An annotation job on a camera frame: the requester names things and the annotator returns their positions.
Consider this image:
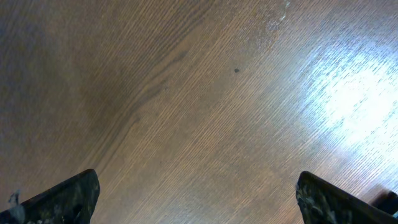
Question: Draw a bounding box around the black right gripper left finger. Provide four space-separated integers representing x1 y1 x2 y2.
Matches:
1 169 100 224

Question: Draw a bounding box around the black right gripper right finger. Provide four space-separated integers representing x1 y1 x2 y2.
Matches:
295 171 397 224

